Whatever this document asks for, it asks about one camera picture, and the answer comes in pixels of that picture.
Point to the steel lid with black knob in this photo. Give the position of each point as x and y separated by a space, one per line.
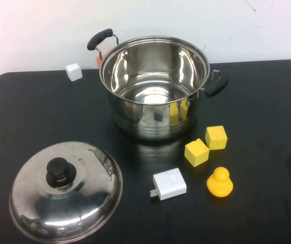
84 203

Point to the yellow cube with chipped corner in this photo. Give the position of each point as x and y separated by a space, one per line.
196 153

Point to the white power adapter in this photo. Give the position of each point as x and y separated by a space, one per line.
170 184

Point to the orange cube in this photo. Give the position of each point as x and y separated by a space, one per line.
99 62

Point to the white cube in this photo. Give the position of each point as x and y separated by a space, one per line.
73 72

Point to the yellow rubber duck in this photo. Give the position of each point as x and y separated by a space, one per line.
220 185

